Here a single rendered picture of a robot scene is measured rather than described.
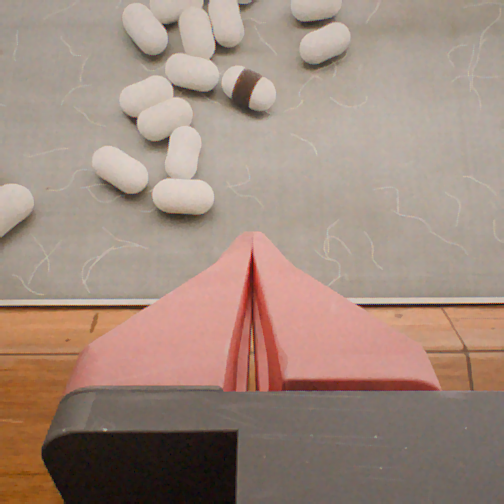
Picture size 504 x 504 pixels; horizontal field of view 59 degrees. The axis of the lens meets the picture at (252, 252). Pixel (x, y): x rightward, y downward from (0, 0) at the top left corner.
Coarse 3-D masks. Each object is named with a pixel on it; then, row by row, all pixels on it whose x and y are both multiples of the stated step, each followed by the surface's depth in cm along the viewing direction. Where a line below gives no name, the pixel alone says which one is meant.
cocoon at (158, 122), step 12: (156, 108) 25; (168, 108) 24; (180, 108) 25; (144, 120) 24; (156, 120) 24; (168, 120) 25; (180, 120) 25; (144, 132) 25; (156, 132) 25; (168, 132) 25
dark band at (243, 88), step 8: (248, 72) 25; (256, 72) 25; (240, 80) 25; (248, 80) 25; (256, 80) 25; (240, 88) 25; (248, 88) 25; (232, 96) 26; (240, 96) 25; (248, 96) 25; (248, 104) 25
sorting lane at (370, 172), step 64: (0, 0) 28; (64, 0) 28; (128, 0) 28; (256, 0) 28; (384, 0) 28; (448, 0) 28; (0, 64) 27; (64, 64) 27; (128, 64) 27; (256, 64) 27; (320, 64) 27; (384, 64) 27; (448, 64) 27; (0, 128) 26; (64, 128) 26; (128, 128) 26; (256, 128) 26; (320, 128) 26; (384, 128) 26; (448, 128) 26; (64, 192) 25; (256, 192) 25; (320, 192) 25; (384, 192) 25; (448, 192) 25; (0, 256) 24; (64, 256) 24; (128, 256) 24; (192, 256) 24; (320, 256) 24; (384, 256) 24; (448, 256) 24
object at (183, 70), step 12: (168, 60) 26; (180, 60) 25; (192, 60) 25; (204, 60) 25; (168, 72) 26; (180, 72) 25; (192, 72) 25; (204, 72) 25; (216, 72) 26; (180, 84) 26; (192, 84) 26; (204, 84) 26; (216, 84) 26
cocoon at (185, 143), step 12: (180, 132) 24; (192, 132) 24; (180, 144) 24; (192, 144) 24; (168, 156) 24; (180, 156) 24; (192, 156) 24; (168, 168) 24; (180, 168) 24; (192, 168) 24
